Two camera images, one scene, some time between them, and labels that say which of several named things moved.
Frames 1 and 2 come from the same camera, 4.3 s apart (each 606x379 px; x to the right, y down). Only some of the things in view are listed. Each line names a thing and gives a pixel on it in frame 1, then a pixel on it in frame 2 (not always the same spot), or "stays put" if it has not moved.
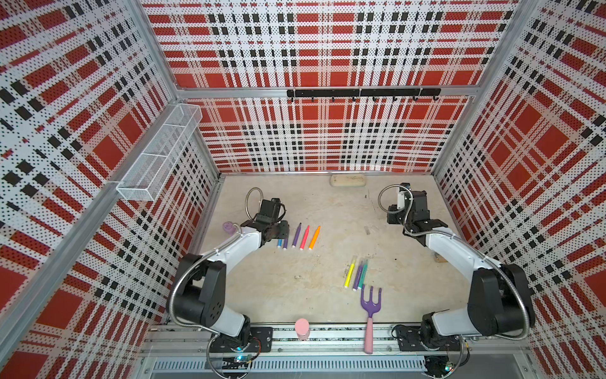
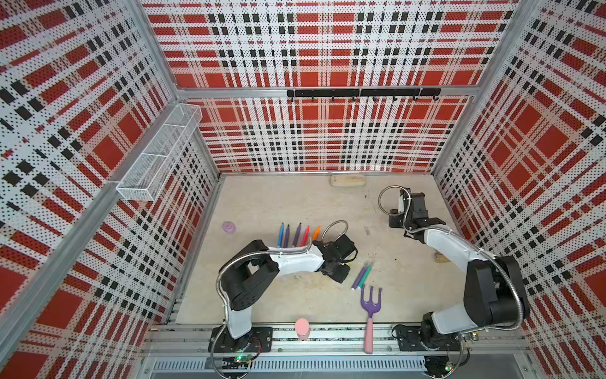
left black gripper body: (279, 230) → (336, 271)
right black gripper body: (394, 216) stays put
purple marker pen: (296, 236) stays put
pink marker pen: (304, 238) stays put
